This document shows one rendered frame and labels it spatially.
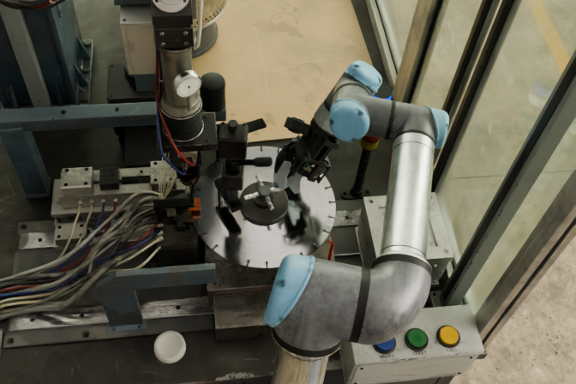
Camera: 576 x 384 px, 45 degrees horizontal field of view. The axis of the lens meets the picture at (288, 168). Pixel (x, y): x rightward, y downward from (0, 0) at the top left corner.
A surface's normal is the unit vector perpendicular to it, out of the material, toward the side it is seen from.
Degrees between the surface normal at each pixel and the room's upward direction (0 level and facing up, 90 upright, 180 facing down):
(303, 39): 0
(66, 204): 90
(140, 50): 90
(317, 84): 0
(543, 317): 0
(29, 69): 90
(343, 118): 68
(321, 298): 28
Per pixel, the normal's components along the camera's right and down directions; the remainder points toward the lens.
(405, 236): -0.05, -0.62
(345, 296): 0.00, -0.31
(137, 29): 0.12, 0.81
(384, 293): 0.22, -0.49
